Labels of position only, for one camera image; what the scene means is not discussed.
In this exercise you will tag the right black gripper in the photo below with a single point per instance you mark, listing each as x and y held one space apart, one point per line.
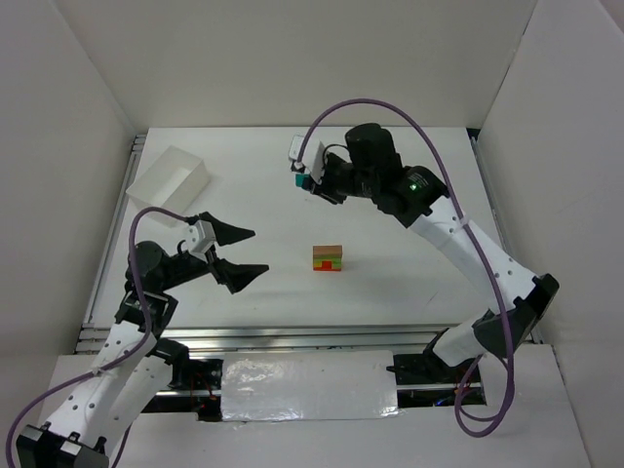
321 185

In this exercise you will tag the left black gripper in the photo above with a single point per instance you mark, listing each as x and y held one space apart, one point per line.
213 254

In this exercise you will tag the teal triangular wood block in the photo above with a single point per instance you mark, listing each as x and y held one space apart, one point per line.
303 181

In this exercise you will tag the white plastic bin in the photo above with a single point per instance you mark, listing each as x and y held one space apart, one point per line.
172 182

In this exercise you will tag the red rectangular wood block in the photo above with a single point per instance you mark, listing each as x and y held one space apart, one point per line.
327 266

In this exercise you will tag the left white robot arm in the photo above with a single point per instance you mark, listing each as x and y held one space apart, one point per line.
78 422

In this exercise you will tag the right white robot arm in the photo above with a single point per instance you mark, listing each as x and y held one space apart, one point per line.
516 297

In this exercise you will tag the shiny white tape sheet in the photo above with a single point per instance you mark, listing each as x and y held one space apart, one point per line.
319 385

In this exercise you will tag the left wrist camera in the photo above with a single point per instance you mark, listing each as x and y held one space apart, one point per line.
199 238

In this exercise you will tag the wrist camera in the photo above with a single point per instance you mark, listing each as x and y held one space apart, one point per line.
309 153
199 238

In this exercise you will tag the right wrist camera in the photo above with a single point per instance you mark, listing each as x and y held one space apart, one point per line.
309 153

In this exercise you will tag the aluminium rail frame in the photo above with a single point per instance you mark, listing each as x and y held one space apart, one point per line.
395 288

